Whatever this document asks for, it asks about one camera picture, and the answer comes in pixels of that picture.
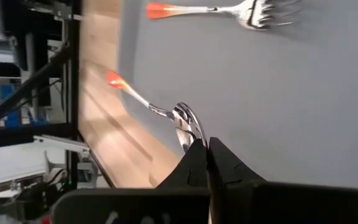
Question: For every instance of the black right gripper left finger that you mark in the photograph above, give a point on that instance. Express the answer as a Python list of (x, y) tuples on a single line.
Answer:
[(191, 171)]

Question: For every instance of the grey plastic tray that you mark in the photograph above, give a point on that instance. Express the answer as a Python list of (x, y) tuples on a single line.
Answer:
[(291, 109)]

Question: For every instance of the white board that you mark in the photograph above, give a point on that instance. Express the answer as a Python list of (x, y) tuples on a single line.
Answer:
[(11, 161)]

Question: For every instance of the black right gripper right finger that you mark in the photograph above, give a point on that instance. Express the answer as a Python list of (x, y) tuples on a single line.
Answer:
[(225, 168)]

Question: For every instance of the blue storage bins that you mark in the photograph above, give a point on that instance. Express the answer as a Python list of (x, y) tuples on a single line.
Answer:
[(11, 118)]

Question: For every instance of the black aluminium table frame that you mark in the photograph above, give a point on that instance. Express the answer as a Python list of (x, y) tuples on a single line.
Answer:
[(74, 77)]

